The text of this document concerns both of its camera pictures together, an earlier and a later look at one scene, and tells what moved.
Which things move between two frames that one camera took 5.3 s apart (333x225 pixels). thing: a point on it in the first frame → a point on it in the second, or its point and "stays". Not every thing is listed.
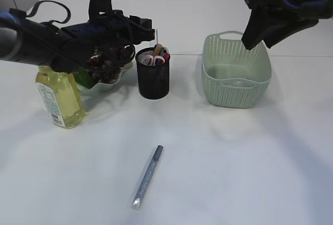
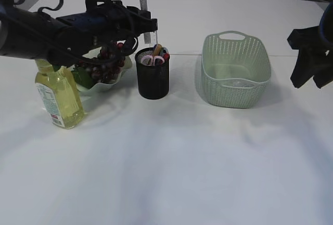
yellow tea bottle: (61, 92) stays
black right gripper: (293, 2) → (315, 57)
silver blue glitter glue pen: (139, 196) → (143, 5)
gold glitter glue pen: (157, 50) stays
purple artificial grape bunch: (104, 67) stays
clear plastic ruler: (156, 37) stays
